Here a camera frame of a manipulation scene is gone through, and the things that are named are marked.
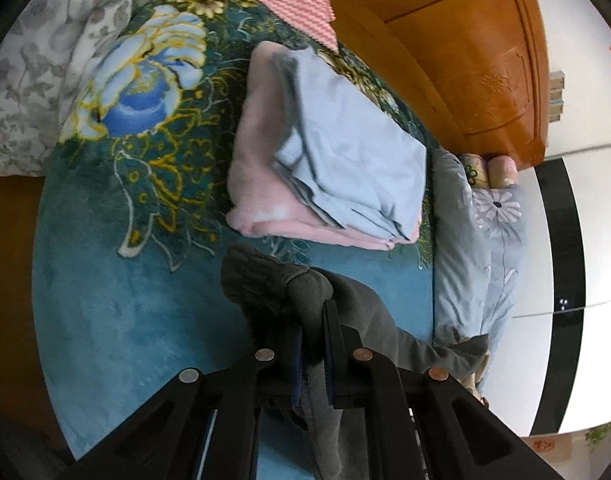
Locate dark grey sweatpants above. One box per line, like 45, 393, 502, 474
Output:
219, 242, 491, 480

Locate light blue floral duvet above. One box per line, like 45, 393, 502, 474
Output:
430, 146, 529, 396

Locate blue floral bed blanket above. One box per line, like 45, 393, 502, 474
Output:
30, 0, 437, 480

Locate folded pink garment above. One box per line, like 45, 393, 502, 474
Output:
226, 41, 419, 250

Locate floral yellow pillow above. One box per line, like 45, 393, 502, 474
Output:
458, 154, 490, 188

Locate pink pillow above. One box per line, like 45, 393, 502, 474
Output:
488, 155, 518, 188

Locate folded light blue garment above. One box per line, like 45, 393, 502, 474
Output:
273, 49, 427, 243

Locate wooden headboard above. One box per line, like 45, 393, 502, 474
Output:
331, 0, 548, 169

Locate grey floral white quilt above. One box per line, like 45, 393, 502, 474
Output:
0, 0, 150, 177

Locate pink checkered cloth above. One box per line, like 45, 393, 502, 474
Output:
258, 0, 339, 53

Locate wall switch panel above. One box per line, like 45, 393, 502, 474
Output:
548, 70, 566, 122

